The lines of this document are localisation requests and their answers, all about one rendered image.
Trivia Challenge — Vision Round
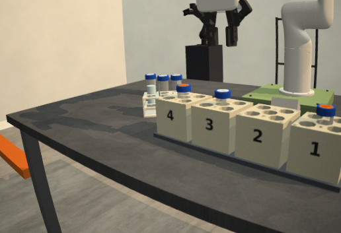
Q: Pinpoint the cream bucket adapter with holes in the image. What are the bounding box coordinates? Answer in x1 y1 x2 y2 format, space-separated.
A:
235 104 301 169
191 98 253 154
155 93 212 142
286 112 341 185

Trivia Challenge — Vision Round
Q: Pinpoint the cream tube rack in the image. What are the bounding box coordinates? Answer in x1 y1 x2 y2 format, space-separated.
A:
143 92 162 117

